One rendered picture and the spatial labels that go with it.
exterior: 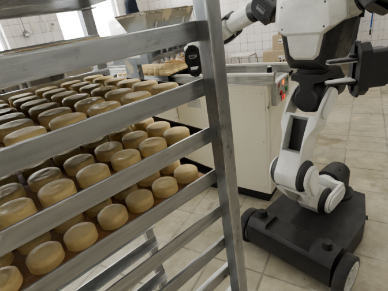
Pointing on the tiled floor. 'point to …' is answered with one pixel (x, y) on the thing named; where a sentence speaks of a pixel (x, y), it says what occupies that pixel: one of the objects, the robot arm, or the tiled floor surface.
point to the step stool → (243, 56)
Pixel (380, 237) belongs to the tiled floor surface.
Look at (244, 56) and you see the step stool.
